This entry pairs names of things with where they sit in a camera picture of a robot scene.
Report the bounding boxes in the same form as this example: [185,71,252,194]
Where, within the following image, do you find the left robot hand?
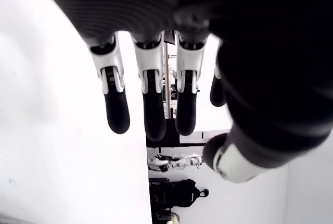
[32,0,333,184]

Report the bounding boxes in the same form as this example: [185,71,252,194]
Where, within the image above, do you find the white humanoid robot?
[147,153,204,173]

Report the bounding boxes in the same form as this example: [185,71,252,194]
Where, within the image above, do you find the beige round object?
[168,211,181,224]

